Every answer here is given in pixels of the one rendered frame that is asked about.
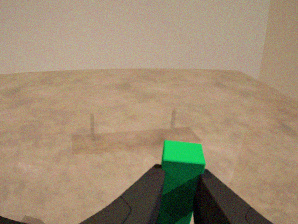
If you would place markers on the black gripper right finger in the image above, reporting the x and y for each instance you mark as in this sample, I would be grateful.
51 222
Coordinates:
215 203

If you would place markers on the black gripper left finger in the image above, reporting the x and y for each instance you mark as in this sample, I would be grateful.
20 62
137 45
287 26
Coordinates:
139 204

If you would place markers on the green rectangular post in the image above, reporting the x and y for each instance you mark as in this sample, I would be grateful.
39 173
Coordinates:
183 164

